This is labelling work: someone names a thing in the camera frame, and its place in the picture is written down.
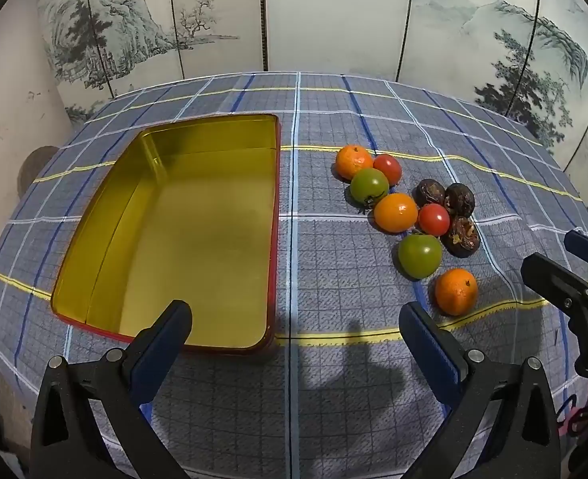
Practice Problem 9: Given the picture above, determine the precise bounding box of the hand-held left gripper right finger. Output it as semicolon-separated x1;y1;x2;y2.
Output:
398;301;561;479

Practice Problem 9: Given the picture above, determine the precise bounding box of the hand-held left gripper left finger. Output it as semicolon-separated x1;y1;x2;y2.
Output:
30;299;193;479

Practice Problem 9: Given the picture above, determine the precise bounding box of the orange mandarin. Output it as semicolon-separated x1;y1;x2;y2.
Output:
374;192;419;233
434;268;479;317
335;144;374;182

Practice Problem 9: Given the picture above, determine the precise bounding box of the green tomato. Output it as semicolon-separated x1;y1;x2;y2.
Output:
398;233;443;280
350;168;390;206

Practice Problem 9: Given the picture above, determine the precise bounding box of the dark brown passion fruit front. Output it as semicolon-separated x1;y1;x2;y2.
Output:
441;216;481;258

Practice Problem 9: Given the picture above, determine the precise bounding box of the dark brown passion fruit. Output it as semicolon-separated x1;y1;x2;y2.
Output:
441;216;481;258
444;183;475;219
414;178;447;208

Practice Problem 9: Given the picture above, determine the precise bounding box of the red and gold tin box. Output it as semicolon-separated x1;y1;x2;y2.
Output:
50;114;281;356

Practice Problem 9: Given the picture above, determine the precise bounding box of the red tomato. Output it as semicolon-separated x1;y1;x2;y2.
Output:
418;203;451;237
372;154;403;184

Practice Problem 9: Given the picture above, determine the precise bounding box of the blue plaid tablecloth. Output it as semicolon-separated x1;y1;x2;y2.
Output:
0;71;586;479

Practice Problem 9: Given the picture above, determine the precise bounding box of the painted landscape folding screen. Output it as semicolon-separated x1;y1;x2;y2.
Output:
34;0;588;220

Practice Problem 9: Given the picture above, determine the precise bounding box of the red cable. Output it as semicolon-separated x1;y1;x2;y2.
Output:
556;399;588;435

